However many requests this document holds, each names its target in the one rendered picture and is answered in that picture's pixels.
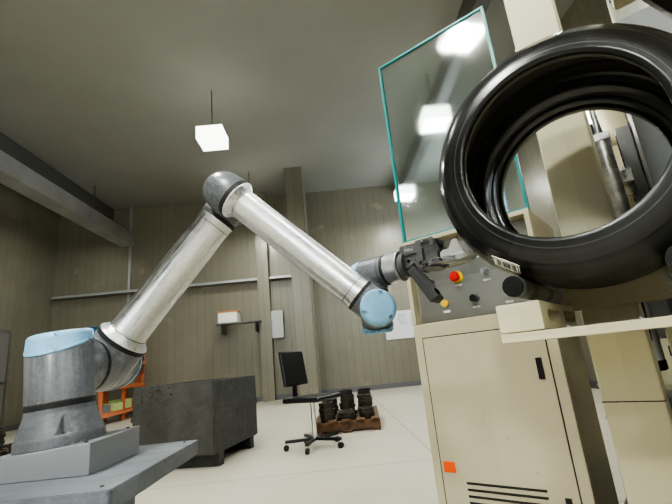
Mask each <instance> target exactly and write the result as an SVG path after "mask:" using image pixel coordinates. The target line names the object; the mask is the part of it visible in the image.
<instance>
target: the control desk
mask: <svg viewBox="0 0 672 504"><path fill-rule="evenodd" d="M507 214H508V216H509V218H510V220H511V222H512V224H513V225H514V227H515V228H516V229H517V231H518V232H519V233H520V234H523V235H528V236H534V237H554V233H553V229H552V227H551V226H549V225H548V224H547V223H546V222H544V221H543V220H542V219H540V218H539V217H538V216H537V215H535V214H534V213H533V212H532V211H531V210H530V209H528V208H525V209H521V210H518V211H514V212H511V213H507ZM425 274H426V275H427V276H428V278H429V279H430V280H431V281H432V283H433V284H434V285H435V287H436V288H437V289H438V290H439V291H440V293H441V294H442V296H443V297H444V299H443V300H442V301H441V302H440V303H433V302H430V301H429V300H428V299H427V297H426V296H425V294H424V293H423V292H422V290H421V289H420V288H419V286H418V285H417V284H416V282H415V281H414V280H413V278H412V277H409V279H408V280H407V288H408V295H409V302H410V309H411V316H412V323H413V328H414V335H415V342H416V349H417V356H418V363H419V370H420V377H421V384H422V391H423V398H424V405H425V412H426V419H427V426H428V433H429V440H430V447H431V454H432V461H433V468H434V475H435V482H436V489H437V496H438V503H439V504H619V501H618V497H617V493H616V489H615V485H614V481H613V476H612V472H611V468H610V464H609V460H608V456H607V452H606V448H605V443H604V439H603V435H602V431H601V427H600V423H599V419H598V415H597V411H596V406H595V402H594V398H593V394H592V390H591V386H590V382H589V378H588V373H587V369H586V365H585V361H584V357H583V353H582V349H581V345H580V340H579V336H578V337H568V338H558V339H548V340H538V341H527V342H517V343H506V344H503V343H502V339H501V335H504V334H501V333H500V328H499V323H498V318H497V312H496V307H497V306H502V305H508V304H514V303H521V302H527V301H529V300H525V299H520V298H514V297H510V296H508V295H506V294H505V293H504V291H503V289H502V284H503V281H504V280H505V279H506V278H507V277H509V276H514V275H511V274H509V273H506V272H504V271H502V270H500V269H498V268H496V267H494V266H492V265H491V264H489V263H488V262H486V261H485V260H483V259H482V258H481V257H479V256H477V257H475V258H474V259H473V260H471V261H469V262H467V263H465V264H462V265H459V266H455V267H451V268H446V269H445V270H442V271H436V272H429V273H425ZM443 461H449V462H455V467H456V473H450V472H444V465H443Z"/></svg>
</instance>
